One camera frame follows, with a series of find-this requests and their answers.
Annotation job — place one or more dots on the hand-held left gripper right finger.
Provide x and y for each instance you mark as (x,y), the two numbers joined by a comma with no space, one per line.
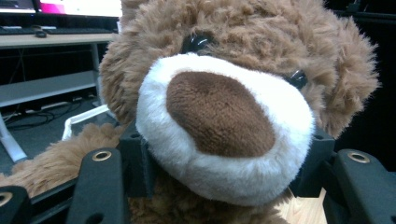
(314,174)

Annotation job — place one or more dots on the computer monitor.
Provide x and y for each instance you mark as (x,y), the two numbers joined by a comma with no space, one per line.
(81,6)
(15,5)

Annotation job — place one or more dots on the brown teddy bear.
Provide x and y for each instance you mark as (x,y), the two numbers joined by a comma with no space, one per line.
(218,115)

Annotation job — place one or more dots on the black keyboard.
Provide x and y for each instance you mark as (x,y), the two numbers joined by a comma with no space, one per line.
(74,30)

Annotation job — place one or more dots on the black computer mouse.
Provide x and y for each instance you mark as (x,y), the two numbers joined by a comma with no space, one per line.
(40,34)

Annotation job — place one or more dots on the white frame desk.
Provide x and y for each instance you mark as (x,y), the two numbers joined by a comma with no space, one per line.
(46,85)

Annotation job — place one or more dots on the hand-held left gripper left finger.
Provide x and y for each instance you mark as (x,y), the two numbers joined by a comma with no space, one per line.
(137,165)

